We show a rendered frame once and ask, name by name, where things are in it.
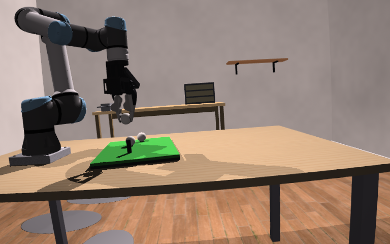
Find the green turf mat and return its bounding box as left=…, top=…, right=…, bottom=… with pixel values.
left=90, top=137, right=180, bottom=169

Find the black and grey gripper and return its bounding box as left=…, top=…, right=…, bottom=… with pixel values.
left=103, top=60, right=137, bottom=122

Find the white ball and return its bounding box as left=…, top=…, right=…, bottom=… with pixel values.
left=125, top=136, right=135, bottom=146
left=137, top=133, right=146, bottom=141
left=120, top=113, right=131, bottom=125

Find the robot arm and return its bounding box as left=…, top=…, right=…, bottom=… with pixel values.
left=14, top=7, right=128, bottom=156

